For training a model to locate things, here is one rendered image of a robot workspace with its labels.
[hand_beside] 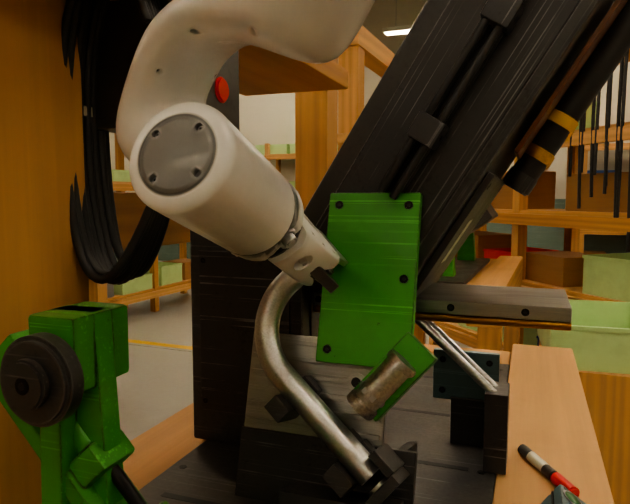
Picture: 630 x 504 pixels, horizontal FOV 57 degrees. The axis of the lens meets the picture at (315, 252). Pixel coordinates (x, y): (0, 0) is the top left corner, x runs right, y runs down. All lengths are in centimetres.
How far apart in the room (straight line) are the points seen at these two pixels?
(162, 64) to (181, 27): 4
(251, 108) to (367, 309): 1048
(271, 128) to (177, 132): 1047
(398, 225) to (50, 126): 41
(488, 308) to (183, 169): 50
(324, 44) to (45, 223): 41
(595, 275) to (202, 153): 327
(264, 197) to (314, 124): 110
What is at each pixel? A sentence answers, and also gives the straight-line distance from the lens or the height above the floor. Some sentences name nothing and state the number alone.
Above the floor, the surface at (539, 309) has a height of 113.
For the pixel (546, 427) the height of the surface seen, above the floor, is 90.
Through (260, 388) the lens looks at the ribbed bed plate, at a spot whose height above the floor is 103.
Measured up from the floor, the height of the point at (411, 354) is 109.
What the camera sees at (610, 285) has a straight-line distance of 351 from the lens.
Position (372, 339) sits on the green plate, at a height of 110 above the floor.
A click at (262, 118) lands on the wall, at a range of 1099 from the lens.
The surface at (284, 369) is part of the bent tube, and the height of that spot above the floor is 107.
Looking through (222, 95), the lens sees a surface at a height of 140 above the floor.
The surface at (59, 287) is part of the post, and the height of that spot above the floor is 117.
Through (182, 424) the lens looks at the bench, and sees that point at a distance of 106.
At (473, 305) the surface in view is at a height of 113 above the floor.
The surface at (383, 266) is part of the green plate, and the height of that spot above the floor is 119.
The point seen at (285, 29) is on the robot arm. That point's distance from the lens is 39.
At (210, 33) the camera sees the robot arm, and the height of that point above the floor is 138.
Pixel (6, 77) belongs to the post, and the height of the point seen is 139.
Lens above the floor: 127
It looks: 5 degrees down
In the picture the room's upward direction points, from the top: straight up
